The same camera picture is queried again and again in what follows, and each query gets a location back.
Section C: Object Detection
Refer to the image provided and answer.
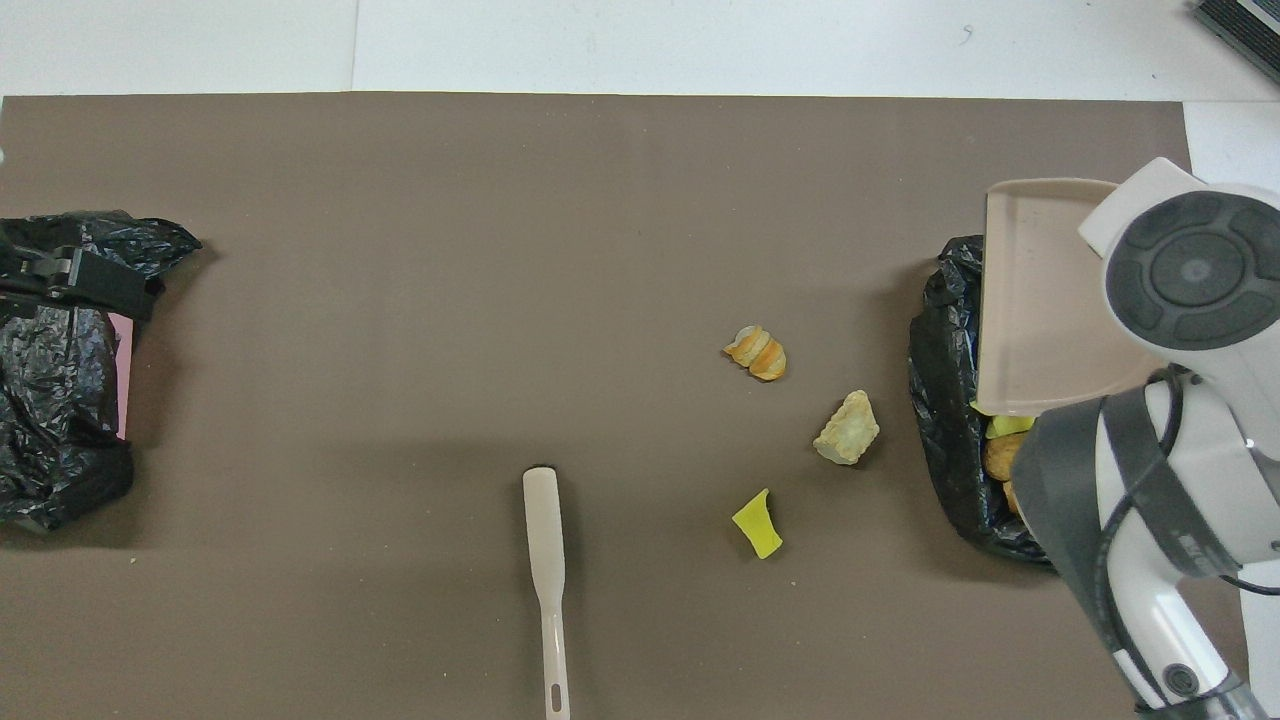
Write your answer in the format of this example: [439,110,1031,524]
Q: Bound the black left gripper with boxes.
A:
[0,248,159,321]

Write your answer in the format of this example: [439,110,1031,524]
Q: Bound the beige brush with black bristles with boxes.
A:
[522,465,572,720]

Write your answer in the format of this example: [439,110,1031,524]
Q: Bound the small yellow sponge wedge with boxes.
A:
[731,488,784,560]

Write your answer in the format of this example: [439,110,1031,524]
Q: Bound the pale beige bread chunk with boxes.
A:
[812,390,881,466]

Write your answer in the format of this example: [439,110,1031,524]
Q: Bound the yellow sponge piece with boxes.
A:
[968,400,1037,439]

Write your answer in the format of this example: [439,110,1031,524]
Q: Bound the brown bread roll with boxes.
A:
[983,432,1029,483]

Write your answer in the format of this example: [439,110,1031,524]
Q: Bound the beige plastic dustpan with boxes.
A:
[975,178,1166,418]

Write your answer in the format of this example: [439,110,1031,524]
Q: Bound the pink plastic bin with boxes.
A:
[105,312,138,441]

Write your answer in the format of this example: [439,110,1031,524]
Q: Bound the black bag over pink bin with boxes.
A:
[0,210,203,531]

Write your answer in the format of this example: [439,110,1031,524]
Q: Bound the black trash bag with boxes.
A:
[908,235,1061,568]

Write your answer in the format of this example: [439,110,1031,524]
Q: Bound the brown table mat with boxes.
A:
[0,93,1256,720]

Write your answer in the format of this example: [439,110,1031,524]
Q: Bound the dark ribbed object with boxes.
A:
[1195,0,1280,83]

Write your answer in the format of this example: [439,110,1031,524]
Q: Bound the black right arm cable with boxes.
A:
[1092,365,1280,701]

